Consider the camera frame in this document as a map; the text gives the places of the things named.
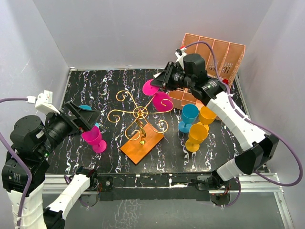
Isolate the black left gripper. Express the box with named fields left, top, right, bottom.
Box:
left=38, top=99, right=102, bottom=156

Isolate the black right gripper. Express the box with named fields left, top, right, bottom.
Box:
left=151, top=62, right=194, bottom=92

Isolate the light blue wine glass back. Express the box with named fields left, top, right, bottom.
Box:
left=79, top=104, right=100, bottom=127

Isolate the magenta wine glass front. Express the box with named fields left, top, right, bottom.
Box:
left=81, top=125, right=107, bottom=154

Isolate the magenta wine glass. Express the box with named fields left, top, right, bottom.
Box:
left=81, top=125, right=107, bottom=154
left=142, top=79, right=173, bottom=112

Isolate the magenta wine glass back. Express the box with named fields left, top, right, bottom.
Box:
left=142, top=79, right=173, bottom=112

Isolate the blue wine glass front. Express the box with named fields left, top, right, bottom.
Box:
left=178, top=104, right=199, bottom=133

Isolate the yellow wine glass front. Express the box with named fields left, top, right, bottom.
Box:
left=198, top=106, right=217, bottom=131

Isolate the yellow wine glass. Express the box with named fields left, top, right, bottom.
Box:
left=198, top=106, right=217, bottom=131
left=185, top=124, right=208, bottom=152

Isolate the yellow wine glass back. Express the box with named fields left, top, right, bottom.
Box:
left=185, top=124, right=208, bottom=152

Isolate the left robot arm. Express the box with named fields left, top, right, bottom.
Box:
left=1, top=102, right=101, bottom=229

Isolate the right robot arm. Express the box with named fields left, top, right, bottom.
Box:
left=151, top=53, right=279, bottom=189

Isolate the wooden rack base board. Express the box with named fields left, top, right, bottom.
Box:
left=120, top=124, right=164, bottom=165

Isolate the pink desk file organizer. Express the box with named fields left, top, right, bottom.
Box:
left=169, top=33, right=245, bottom=109

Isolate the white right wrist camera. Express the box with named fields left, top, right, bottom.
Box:
left=175, top=46, right=187, bottom=68

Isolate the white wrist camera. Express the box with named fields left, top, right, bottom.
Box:
left=26, top=90, right=60, bottom=115
left=175, top=46, right=187, bottom=68

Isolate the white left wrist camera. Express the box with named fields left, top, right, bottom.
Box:
left=26, top=90, right=60, bottom=115

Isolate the gold wire wine glass rack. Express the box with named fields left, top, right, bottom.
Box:
left=107, top=90, right=172, bottom=140

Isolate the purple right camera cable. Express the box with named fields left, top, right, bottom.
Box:
left=184, top=41, right=303, bottom=187

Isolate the purple camera cable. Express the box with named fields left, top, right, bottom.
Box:
left=0, top=97, right=33, bottom=227
left=184, top=41, right=303, bottom=187

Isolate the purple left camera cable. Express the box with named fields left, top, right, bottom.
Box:
left=0, top=97, right=33, bottom=227

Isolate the black mounting rail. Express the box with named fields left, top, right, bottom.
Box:
left=97, top=172, right=213, bottom=201

